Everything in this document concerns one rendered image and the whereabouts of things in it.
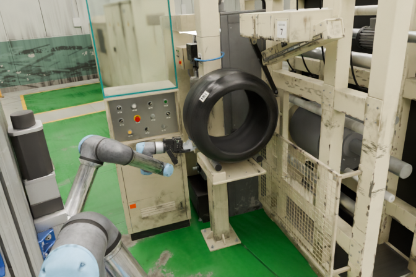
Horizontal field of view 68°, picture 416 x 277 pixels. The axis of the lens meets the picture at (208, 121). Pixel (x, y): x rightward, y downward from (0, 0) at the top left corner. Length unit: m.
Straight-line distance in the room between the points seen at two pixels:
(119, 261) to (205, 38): 1.51
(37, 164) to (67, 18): 9.68
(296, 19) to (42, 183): 1.27
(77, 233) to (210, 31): 1.58
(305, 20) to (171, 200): 1.79
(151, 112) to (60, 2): 8.43
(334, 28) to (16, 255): 1.50
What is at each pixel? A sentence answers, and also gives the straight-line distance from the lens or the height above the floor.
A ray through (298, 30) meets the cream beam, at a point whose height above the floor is 1.69.
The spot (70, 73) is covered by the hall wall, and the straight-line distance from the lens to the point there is 10.61.
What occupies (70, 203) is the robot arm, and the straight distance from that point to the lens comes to 1.59.
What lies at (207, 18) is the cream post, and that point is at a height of 1.77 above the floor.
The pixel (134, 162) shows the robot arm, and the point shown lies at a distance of 1.57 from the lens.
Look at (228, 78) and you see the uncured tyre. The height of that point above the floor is 1.45.
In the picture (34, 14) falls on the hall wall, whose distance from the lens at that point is 10.51.
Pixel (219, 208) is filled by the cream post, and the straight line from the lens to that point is 2.54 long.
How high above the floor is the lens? 1.81
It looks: 20 degrees down
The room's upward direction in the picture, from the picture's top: 4 degrees counter-clockwise
